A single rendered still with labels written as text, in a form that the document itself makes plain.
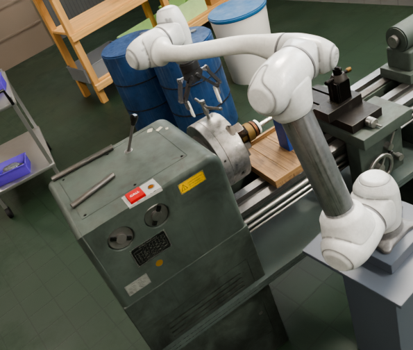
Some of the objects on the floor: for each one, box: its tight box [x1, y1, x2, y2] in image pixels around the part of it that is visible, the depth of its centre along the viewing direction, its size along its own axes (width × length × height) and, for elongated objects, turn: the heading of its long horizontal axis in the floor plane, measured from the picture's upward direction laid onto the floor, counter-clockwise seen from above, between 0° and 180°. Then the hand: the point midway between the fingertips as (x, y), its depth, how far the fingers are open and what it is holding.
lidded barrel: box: [208, 0, 271, 85], centre depth 476 cm, size 60×60×73 cm
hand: (205, 105), depth 189 cm, fingers open, 12 cm apart
